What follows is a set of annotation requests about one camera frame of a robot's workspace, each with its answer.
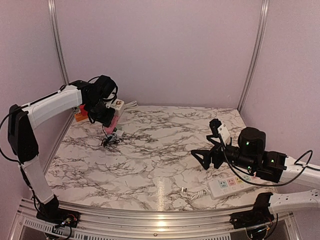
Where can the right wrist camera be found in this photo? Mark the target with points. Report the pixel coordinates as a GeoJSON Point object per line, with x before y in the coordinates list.
{"type": "Point", "coordinates": [219, 129]}

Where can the green grey plug adapter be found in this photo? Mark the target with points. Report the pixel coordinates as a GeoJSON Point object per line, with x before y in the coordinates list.
{"type": "Point", "coordinates": [117, 128]}

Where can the white multicolour power strip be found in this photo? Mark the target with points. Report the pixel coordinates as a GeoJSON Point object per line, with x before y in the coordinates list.
{"type": "Point", "coordinates": [228, 186]}

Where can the white cube socket adapter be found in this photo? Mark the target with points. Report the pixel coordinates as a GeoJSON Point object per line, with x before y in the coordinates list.
{"type": "Point", "coordinates": [118, 105]}

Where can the orange power strip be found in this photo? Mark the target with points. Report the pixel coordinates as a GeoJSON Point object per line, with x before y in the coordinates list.
{"type": "Point", "coordinates": [79, 117]}

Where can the red cube socket adapter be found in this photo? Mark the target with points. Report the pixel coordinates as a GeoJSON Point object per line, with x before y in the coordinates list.
{"type": "Point", "coordinates": [83, 112]}

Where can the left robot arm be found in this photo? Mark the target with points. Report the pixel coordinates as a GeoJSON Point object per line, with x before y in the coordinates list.
{"type": "Point", "coordinates": [96, 96]}

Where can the black power adapter with cable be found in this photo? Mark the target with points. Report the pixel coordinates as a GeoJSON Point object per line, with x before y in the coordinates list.
{"type": "Point", "coordinates": [105, 142]}

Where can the white small charger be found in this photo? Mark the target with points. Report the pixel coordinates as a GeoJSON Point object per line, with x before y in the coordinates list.
{"type": "Point", "coordinates": [119, 133]}

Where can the right aluminium frame post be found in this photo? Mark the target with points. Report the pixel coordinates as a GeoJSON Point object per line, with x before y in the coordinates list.
{"type": "Point", "coordinates": [261, 29]}

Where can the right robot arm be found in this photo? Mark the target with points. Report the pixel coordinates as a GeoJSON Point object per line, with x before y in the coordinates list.
{"type": "Point", "coordinates": [272, 166]}

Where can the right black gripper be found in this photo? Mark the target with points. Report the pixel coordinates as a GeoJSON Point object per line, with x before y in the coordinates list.
{"type": "Point", "coordinates": [216, 151]}

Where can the aluminium front rail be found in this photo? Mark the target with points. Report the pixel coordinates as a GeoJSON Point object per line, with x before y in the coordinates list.
{"type": "Point", "coordinates": [117, 224]}

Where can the pink triangular power strip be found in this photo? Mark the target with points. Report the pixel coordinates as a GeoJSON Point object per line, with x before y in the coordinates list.
{"type": "Point", "coordinates": [109, 129]}

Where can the left aluminium frame post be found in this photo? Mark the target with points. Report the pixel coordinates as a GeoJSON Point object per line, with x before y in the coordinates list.
{"type": "Point", "coordinates": [57, 40]}

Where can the aluminium frame post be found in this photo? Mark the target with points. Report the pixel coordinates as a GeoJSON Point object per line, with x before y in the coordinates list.
{"type": "Point", "coordinates": [261, 29]}
{"type": "Point", "coordinates": [57, 40]}

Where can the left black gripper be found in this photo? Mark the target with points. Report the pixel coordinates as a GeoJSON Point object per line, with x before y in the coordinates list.
{"type": "Point", "coordinates": [110, 113]}

